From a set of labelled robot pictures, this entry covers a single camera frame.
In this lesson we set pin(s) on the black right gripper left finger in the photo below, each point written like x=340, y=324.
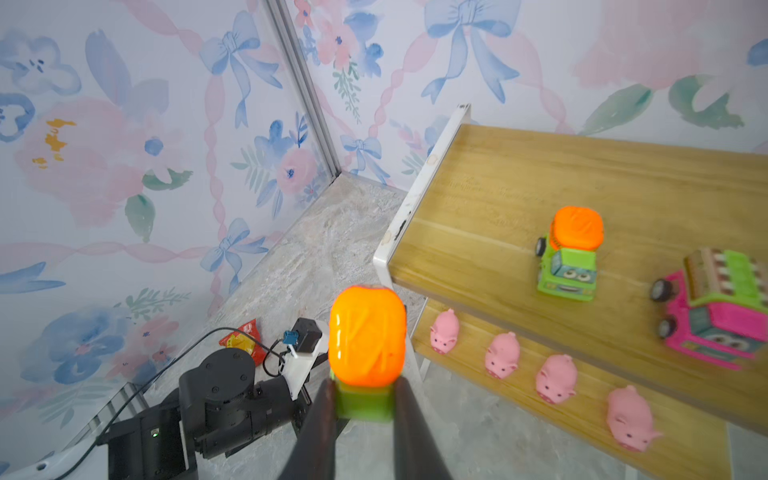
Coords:
x=313, y=455

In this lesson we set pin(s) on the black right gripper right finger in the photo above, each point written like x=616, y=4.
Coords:
x=416, y=455

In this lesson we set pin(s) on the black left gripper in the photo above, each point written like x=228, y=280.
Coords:
x=223, y=409

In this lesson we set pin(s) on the pink toy pig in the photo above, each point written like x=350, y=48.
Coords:
x=557, y=379
x=444, y=332
x=502, y=356
x=630, y=420

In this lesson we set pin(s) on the orange green toy truck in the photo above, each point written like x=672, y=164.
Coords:
x=367, y=351
x=568, y=254

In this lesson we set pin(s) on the pink toy truck green top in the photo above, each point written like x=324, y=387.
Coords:
x=716, y=307

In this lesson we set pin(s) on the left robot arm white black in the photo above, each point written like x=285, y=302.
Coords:
x=148, y=445

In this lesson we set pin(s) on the white-framed wooden two-tier shelf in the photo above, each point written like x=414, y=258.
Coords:
x=616, y=289

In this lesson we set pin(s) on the red yellow snack packet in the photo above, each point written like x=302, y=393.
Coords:
x=247, y=338

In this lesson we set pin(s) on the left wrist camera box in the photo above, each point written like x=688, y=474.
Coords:
x=308, y=344

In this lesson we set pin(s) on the aluminium corner post left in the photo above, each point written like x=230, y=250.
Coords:
x=301, y=76

